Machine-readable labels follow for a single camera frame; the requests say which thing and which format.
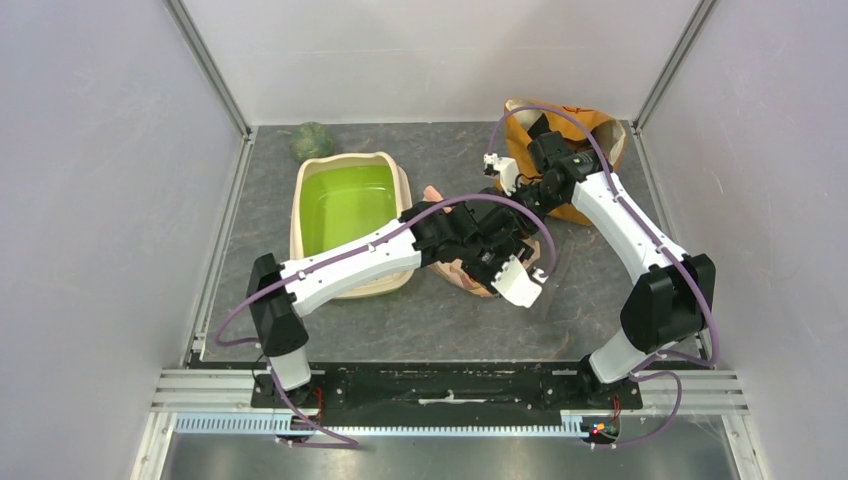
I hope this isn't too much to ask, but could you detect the pink cat litter bag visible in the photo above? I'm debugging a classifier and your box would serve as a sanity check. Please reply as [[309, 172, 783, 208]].
[[411, 188, 540, 297]]

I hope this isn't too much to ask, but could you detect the cream green litter box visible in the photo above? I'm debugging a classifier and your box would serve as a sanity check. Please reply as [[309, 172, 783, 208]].
[[289, 152, 412, 259]]

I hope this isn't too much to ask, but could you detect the clear plastic scoop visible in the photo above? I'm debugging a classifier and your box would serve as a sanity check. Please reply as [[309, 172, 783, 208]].
[[530, 240, 576, 322]]

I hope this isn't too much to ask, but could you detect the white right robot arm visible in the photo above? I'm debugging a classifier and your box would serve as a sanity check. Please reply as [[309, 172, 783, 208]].
[[520, 132, 716, 409]]

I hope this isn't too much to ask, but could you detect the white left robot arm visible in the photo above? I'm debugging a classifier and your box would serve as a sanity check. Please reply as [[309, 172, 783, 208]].
[[244, 194, 552, 409]]

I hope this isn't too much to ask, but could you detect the orange paper bag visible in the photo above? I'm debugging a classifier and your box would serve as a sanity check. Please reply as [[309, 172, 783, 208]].
[[498, 99, 628, 228]]

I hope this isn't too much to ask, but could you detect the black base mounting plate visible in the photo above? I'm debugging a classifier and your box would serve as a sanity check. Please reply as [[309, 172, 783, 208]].
[[289, 361, 643, 427]]

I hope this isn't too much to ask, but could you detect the green fuzzy ball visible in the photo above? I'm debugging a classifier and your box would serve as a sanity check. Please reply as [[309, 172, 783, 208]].
[[289, 122, 336, 163]]

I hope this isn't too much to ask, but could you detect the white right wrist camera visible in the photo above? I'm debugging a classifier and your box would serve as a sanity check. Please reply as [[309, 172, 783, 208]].
[[483, 153, 521, 197]]

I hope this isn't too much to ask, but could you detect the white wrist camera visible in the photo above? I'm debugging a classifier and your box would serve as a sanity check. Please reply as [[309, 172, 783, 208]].
[[483, 153, 521, 197], [491, 256, 548, 308]]

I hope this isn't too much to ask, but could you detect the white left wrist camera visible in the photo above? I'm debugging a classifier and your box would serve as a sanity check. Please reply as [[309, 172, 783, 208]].
[[491, 256, 548, 308]]

